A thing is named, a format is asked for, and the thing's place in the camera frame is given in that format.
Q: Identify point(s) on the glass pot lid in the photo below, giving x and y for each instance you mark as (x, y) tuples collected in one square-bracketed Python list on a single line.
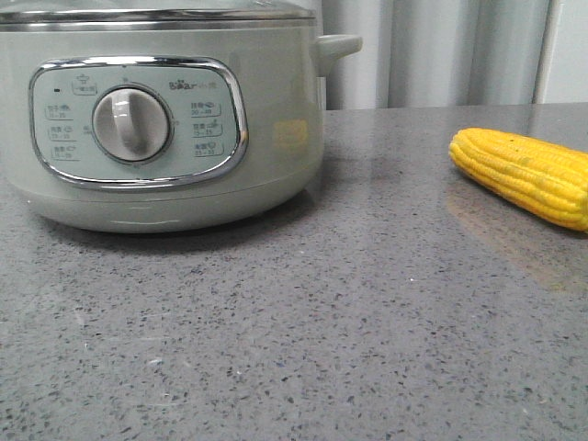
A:
[(45, 12)]

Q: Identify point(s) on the yellow corn cob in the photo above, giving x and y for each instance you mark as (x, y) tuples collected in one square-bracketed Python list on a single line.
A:
[(544, 178)]

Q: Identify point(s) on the pale green electric pot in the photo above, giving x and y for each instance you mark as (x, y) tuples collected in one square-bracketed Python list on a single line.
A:
[(163, 126)]

